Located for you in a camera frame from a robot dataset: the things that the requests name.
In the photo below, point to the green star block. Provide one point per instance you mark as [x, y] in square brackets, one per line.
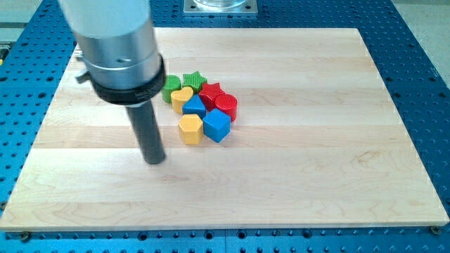
[194, 80]

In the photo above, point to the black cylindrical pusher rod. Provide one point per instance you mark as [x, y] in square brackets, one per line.
[145, 126]

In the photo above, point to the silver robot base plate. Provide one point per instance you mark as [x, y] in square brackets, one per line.
[220, 7]

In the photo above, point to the red cylinder block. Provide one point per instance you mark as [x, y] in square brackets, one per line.
[228, 104]

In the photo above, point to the yellow hexagon block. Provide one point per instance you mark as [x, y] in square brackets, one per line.
[191, 129]

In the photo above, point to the green cylinder block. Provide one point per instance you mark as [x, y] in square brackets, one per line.
[172, 83]

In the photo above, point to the blue triangle block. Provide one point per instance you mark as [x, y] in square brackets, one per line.
[195, 106]

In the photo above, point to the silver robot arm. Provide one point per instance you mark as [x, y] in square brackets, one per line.
[122, 61]

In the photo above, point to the blue perforated metal table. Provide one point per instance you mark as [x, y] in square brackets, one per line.
[36, 63]

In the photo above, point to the blue cube block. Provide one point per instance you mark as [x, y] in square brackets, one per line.
[216, 125]

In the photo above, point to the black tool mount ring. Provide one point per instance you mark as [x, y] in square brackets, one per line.
[136, 95]

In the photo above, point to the yellow heart block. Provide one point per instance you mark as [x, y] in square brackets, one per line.
[180, 98]

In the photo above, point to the light wooden board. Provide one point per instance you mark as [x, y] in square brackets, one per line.
[317, 143]

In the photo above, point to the red star block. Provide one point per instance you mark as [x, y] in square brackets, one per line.
[209, 93]

